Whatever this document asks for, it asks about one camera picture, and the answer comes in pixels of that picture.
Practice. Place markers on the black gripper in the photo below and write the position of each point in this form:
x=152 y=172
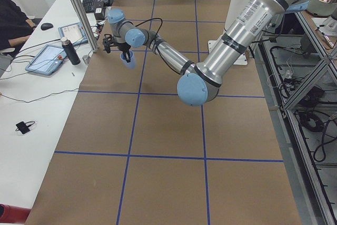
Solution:
x=124 y=47

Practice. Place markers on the black power adapter box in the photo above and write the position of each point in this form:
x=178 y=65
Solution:
x=99 y=13

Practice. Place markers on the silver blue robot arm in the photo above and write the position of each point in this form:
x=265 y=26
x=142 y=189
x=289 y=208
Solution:
x=200 y=82

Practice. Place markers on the black water bottle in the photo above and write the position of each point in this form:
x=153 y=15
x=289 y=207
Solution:
x=70 y=51

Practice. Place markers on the black computer mouse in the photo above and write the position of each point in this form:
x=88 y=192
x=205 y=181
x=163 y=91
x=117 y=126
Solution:
x=46 y=26

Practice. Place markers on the black keyboard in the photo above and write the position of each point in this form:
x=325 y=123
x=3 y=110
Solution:
x=88 y=5

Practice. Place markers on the blue framed tablet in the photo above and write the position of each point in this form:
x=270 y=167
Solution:
x=74 y=32

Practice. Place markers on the steel bowl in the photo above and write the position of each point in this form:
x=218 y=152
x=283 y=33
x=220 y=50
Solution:
x=321 y=7

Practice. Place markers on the person in black shirt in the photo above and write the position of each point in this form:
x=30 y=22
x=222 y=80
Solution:
x=16 y=27

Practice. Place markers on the aluminium frame post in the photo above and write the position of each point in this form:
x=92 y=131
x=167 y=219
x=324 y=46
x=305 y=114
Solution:
x=79 y=9

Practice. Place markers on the small black device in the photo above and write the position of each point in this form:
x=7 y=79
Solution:
x=24 y=127

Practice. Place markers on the blue plastic cup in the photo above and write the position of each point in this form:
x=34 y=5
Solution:
x=131 y=64

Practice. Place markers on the blue teach pendant tablet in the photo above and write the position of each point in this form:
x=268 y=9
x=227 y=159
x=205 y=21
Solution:
x=47 y=61

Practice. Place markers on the brown paper table cover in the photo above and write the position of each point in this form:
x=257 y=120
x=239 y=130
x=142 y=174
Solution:
x=132 y=153

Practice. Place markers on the aluminium frame rack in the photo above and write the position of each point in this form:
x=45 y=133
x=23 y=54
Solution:
x=298 y=55

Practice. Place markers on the red object at corner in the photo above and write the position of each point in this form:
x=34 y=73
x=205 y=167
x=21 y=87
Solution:
x=14 y=214

